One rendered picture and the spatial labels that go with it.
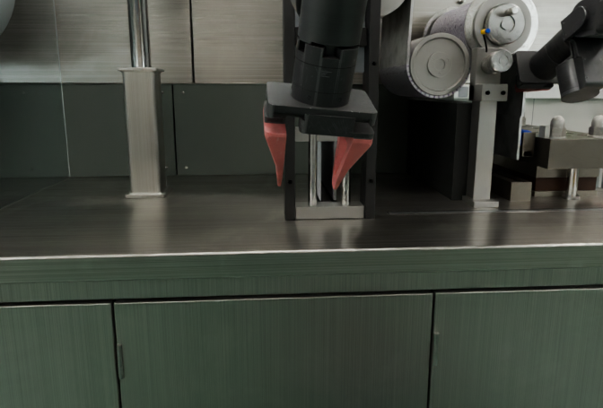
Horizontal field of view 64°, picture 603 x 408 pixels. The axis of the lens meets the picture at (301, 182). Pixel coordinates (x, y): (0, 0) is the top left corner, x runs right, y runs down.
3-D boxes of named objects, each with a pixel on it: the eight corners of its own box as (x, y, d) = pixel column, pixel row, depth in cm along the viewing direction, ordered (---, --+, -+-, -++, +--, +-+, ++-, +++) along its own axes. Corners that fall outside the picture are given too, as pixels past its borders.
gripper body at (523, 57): (567, 86, 92) (592, 67, 85) (515, 86, 92) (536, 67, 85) (561, 56, 94) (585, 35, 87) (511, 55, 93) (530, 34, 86)
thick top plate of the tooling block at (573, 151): (547, 169, 97) (550, 138, 96) (467, 145, 136) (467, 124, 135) (623, 168, 98) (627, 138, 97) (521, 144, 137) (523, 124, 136)
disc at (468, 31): (504, 79, 97) (449, 31, 94) (502, 79, 97) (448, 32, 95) (554, 18, 95) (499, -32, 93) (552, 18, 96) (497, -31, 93)
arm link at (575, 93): (633, 4, 75) (582, 1, 74) (650, 70, 73) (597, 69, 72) (581, 44, 87) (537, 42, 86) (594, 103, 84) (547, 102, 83)
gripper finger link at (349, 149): (286, 169, 54) (296, 89, 50) (348, 172, 55) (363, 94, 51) (290, 201, 49) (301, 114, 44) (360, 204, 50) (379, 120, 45)
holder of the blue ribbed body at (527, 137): (521, 156, 101) (523, 133, 100) (475, 143, 123) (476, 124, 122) (536, 156, 101) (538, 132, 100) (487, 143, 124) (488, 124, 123)
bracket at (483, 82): (475, 209, 94) (485, 46, 88) (461, 201, 100) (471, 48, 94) (499, 208, 94) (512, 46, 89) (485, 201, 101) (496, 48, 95)
